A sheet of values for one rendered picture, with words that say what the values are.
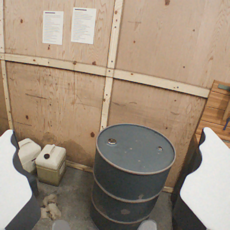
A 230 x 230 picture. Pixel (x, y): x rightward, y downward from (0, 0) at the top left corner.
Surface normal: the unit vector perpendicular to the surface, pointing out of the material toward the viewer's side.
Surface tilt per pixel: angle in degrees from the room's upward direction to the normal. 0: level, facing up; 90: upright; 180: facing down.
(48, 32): 90
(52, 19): 90
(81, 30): 90
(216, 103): 90
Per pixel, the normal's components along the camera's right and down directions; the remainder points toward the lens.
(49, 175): -0.14, 0.45
